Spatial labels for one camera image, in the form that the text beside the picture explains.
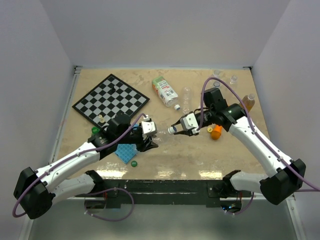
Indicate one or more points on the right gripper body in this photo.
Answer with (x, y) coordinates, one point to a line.
(207, 117)

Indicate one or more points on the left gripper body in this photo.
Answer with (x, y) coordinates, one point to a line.
(134, 137)

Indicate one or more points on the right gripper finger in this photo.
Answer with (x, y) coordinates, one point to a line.
(178, 121)
(186, 133)

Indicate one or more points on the green bottle cap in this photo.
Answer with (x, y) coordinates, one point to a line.
(134, 163)

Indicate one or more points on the green plastic bottle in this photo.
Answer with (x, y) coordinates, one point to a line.
(94, 130)

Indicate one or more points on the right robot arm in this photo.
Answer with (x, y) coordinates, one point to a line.
(282, 174)

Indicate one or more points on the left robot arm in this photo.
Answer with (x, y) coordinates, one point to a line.
(38, 190)

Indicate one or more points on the juice bottle with white label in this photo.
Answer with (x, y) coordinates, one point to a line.
(165, 92)

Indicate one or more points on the blue label water bottle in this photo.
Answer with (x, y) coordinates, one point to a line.
(215, 84)

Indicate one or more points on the orange tea bottle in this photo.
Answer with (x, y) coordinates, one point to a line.
(248, 102)

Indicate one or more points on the clear bottle back row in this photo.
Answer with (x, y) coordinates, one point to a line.
(217, 73)

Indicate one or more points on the orange plastic carrot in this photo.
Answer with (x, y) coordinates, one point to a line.
(216, 132)

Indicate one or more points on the blue studded baseplate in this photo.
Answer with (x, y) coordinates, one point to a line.
(126, 152)

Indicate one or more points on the cream chess piece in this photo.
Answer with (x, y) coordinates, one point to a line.
(101, 118)

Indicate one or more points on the black white chessboard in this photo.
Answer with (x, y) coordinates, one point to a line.
(102, 101)

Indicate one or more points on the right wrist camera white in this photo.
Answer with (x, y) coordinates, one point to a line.
(189, 122)

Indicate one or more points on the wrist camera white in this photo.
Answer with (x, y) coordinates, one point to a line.
(189, 122)
(148, 126)

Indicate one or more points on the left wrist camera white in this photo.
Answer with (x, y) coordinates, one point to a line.
(148, 126)

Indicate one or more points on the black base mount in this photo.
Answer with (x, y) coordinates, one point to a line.
(207, 193)

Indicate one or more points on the aluminium frame rail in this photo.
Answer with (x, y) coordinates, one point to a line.
(76, 73)

